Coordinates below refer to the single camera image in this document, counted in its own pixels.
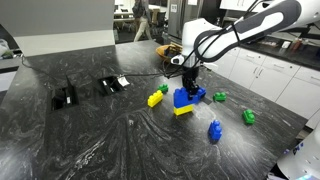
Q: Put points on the stainless steel refrigerator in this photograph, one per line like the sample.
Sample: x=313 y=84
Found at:
x=180 y=13

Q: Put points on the white robot base link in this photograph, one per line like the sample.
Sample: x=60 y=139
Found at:
x=303 y=160

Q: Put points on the white base cabinets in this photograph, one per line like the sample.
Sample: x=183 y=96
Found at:
x=266 y=80

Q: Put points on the white wall cabinet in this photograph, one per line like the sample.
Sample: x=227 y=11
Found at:
x=233 y=4

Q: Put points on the dark kitchen counter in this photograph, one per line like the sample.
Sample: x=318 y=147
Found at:
x=300 y=56

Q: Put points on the person in beige trousers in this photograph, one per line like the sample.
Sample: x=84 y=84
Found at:
x=141 y=13

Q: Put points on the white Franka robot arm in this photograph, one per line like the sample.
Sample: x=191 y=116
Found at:
x=213 y=36

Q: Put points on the green two-stud block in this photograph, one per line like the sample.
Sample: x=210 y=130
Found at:
x=248 y=117
x=220 y=97
x=163 y=88

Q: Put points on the blue two-stud block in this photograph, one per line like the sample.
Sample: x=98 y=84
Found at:
x=215 y=131

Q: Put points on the red sauce bottle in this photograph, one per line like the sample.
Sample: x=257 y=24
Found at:
x=296 y=43

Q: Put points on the black clip right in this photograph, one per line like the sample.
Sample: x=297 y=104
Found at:
x=108 y=86

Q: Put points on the small white counter object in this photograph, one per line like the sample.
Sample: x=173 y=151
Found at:
x=286 y=44

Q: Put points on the wooden dining table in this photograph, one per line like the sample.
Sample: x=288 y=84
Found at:
x=121 y=15

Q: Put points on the blue four-stud block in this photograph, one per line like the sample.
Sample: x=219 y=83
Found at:
x=201 y=93

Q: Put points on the wooden bowl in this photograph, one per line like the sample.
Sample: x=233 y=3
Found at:
x=161 y=53

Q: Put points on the white paper tag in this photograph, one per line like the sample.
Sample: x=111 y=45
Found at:
x=123 y=81

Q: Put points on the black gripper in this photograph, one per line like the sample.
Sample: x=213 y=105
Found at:
x=190 y=75

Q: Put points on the clear plastic bag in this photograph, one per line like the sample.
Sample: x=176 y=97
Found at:
x=4 y=48

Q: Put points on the yellow long block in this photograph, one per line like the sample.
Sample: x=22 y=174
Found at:
x=155 y=99

